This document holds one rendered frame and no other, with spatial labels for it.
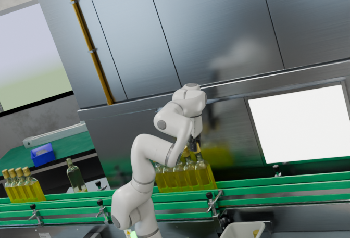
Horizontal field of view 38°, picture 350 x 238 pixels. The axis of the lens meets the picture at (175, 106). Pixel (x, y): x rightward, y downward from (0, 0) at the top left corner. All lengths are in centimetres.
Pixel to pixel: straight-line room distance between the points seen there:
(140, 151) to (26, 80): 376
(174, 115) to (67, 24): 96
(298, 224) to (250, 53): 74
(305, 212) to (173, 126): 69
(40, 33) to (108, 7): 294
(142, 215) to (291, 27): 95
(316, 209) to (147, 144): 77
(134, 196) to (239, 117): 66
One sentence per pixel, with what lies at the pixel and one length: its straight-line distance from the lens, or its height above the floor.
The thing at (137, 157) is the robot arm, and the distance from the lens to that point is 181.
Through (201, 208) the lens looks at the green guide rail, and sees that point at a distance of 227.
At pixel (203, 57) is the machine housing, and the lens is 228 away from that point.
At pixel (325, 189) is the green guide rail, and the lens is 214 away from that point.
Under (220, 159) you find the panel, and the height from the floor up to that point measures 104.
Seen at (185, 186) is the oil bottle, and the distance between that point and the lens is 238.
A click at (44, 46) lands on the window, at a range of 536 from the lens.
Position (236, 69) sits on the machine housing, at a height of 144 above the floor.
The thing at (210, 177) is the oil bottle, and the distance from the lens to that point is 232.
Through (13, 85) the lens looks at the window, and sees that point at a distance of 554.
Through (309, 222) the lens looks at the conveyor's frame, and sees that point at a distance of 222.
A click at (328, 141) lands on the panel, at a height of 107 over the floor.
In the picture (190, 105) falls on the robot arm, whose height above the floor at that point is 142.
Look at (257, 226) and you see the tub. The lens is 222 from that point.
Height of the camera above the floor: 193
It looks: 14 degrees down
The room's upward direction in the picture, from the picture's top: 18 degrees counter-clockwise
